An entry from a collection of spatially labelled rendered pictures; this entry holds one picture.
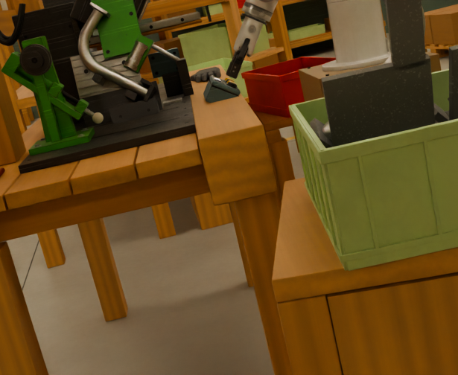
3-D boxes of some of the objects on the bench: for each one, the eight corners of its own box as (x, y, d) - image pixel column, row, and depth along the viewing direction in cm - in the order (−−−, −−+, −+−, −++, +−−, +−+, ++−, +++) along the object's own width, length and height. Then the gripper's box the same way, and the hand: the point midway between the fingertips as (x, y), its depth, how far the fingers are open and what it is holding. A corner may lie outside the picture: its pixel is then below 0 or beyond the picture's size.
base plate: (188, 82, 289) (186, 77, 289) (196, 132, 183) (194, 123, 182) (76, 109, 289) (74, 103, 288) (20, 174, 182) (17, 165, 182)
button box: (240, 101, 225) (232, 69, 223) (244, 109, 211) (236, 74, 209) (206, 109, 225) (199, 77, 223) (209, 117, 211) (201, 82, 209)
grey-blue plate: (188, 91, 245) (177, 47, 242) (188, 92, 243) (177, 47, 240) (158, 98, 245) (147, 54, 242) (158, 99, 243) (147, 54, 240)
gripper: (240, 9, 225) (217, 69, 228) (246, 10, 210) (220, 74, 214) (265, 19, 226) (240, 79, 229) (271, 21, 211) (245, 84, 215)
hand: (233, 70), depth 221 cm, fingers closed
